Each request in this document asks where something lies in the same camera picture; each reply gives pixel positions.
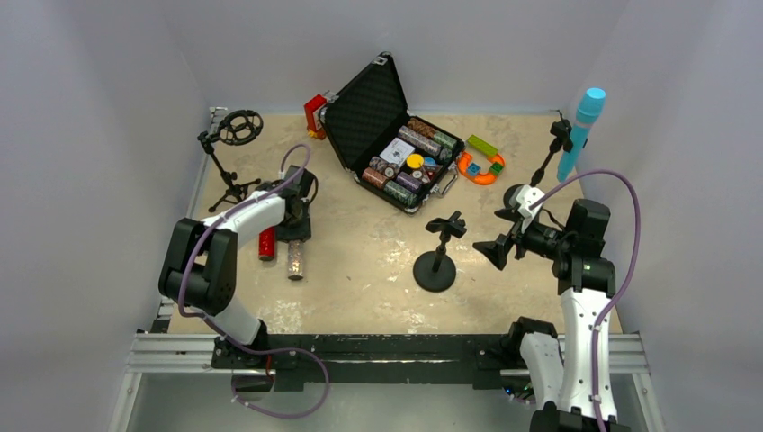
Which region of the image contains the orange curved toy track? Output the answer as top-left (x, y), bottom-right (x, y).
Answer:
top-left (457, 151), bottom-right (506, 186)

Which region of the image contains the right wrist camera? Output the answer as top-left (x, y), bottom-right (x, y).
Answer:
top-left (509, 184), bottom-right (544, 233)

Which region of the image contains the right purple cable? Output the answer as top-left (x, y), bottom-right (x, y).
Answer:
top-left (512, 169), bottom-right (642, 432)

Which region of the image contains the red microphone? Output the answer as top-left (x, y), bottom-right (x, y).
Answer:
top-left (257, 227), bottom-right (276, 262)

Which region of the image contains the small green toy brick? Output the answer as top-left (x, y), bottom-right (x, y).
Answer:
top-left (489, 162), bottom-right (505, 176)

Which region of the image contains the red toy block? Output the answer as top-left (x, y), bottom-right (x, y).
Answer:
top-left (303, 94), bottom-right (327, 140)

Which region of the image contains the white card deck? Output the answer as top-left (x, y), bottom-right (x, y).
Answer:
top-left (379, 138), bottom-right (417, 166)

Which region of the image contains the blue microphone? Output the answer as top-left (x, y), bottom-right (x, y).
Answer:
top-left (556, 87), bottom-right (606, 183)

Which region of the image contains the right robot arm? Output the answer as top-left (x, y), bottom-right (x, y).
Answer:
top-left (474, 199), bottom-right (628, 431)

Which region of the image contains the tripod stand with shock mount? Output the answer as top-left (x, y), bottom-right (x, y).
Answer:
top-left (197, 108), bottom-right (264, 213)

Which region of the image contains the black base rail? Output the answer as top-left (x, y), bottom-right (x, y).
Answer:
top-left (211, 334), bottom-right (527, 392)

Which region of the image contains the silver glitter microphone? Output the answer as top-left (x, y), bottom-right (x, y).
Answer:
top-left (287, 240), bottom-right (304, 281)

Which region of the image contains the black poker chip case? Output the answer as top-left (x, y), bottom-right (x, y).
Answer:
top-left (318, 51), bottom-right (465, 214)

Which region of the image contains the yellow chip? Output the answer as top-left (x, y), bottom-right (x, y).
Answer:
top-left (406, 154), bottom-right (425, 170)

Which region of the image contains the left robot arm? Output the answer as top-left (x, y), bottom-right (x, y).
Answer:
top-left (158, 166), bottom-right (319, 351)

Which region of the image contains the black round-base mic stand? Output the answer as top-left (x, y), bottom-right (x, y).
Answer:
top-left (413, 211), bottom-right (467, 293)

